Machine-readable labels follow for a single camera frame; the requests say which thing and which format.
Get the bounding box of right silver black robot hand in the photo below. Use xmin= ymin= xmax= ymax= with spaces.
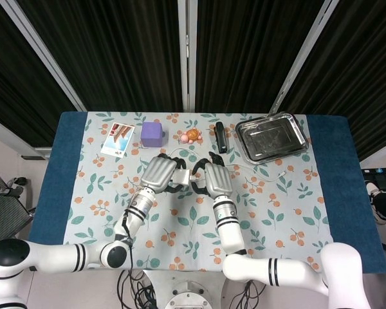
xmin=192 ymin=153 xmax=235 ymax=198

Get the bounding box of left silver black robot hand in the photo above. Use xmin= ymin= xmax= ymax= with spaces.
xmin=138 ymin=153 xmax=189 ymax=194

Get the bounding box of white square power adapter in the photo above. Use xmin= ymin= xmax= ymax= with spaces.
xmin=172 ymin=170 xmax=191 ymax=187

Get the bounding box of purple foam cube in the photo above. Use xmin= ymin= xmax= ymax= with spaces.
xmin=140 ymin=121 xmax=168 ymax=149

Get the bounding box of black stapler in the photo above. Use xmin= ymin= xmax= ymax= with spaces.
xmin=214 ymin=121 xmax=229 ymax=155

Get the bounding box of pink orange turtle toy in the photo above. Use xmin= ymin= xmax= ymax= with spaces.
xmin=178 ymin=127 xmax=204 ymax=144

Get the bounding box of printed postcard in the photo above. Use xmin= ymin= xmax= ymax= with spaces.
xmin=100 ymin=123 xmax=135 ymax=158

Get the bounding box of floral fruit print tablecloth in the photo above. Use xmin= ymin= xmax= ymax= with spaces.
xmin=63 ymin=111 xmax=335 ymax=273

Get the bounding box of stainless steel tray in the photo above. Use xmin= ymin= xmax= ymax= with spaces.
xmin=235 ymin=111 xmax=309 ymax=165

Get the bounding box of blue table cover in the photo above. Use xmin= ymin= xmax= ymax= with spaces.
xmin=28 ymin=111 xmax=385 ymax=274

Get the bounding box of black pleated curtain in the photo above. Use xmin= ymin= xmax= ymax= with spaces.
xmin=0 ymin=0 xmax=81 ymax=149
xmin=17 ymin=0 xmax=184 ymax=113
xmin=196 ymin=0 xmax=326 ymax=113
xmin=279 ymin=0 xmax=386 ymax=162

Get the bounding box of black mesh office chair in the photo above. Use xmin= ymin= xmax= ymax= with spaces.
xmin=0 ymin=162 xmax=36 ymax=241

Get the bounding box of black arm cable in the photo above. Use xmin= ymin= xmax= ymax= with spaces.
xmin=120 ymin=208 xmax=134 ymax=270

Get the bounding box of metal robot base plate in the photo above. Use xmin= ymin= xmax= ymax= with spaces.
xmin=141 ymin=269 xmax=228 ymax=309

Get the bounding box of black cable bundle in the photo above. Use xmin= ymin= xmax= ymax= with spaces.
xmin=228 ymin=279 xmax=264 ymax=309
xmin=117 ymin=270 xmax=163 ymax=309

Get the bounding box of white frame post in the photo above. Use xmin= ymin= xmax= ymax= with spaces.
xmin=0 ymin=0 xmax=86 ymax=112
xmin=177 ymin=0 xmax=199 ymax=113
xmin=270 ymin=0 xmax=338 ymax=113

